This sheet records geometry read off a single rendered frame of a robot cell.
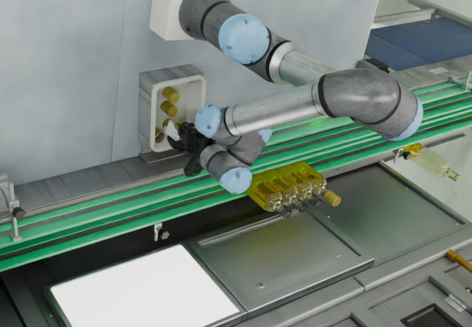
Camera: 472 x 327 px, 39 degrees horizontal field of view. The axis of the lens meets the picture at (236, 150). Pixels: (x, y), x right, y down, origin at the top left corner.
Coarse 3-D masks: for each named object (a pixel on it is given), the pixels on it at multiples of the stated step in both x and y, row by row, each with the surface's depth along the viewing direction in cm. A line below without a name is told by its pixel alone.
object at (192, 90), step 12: (156, 84) 185; (168, 84) 185; (180, 84) 196; (192, 84) 196; (204, 84) 192; (156, 96) 185; (180, 96) 199; (192, 96) 198; (204, 96) 195; (156, 108) 196; (180, 108) 201; (192, 108) 200; (156, 120) 198; (180, 120) 203; (192, 120) 201; (156, 144) 196; (168, 144) 197
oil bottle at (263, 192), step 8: (256, 176) 205; (256, 184) 201; (264, 184) 202; (248, 192) 204; (256, 192) 200; (264, 192) 198; (272, 192) 198; (280, 192) 199; (256, 200) 201; (264, 200) 198; (272, 200) 196; (280, 200) 197; (264, 208) 199; (272, 208) 197
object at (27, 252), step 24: (456, 120) 265; (360, 144) 240; (384, 144) 243; (408, 144) 244; (192, 192) 204; (216, 192) 206; (120, 216) 191; (144, 216) 192; (168, 216) 193; (48, 240) 179; (72, 240) 180; (96, 240) 181; (0, 264) 169; (24, 264) 171
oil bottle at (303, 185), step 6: (276, 168) 210; (282, 168) 210; (288, 168) 210; (282, 174) 208; (288, 174) 207; (294, 174) 207; (300, 174) 208; (294, 180) 204; (300, 180) 205; (306, 180) 205; (300, 186) 202; (306, 186) 203; (312, 186) 204; (300, 192) 202; (306, 192) 202; (300, 198) 203
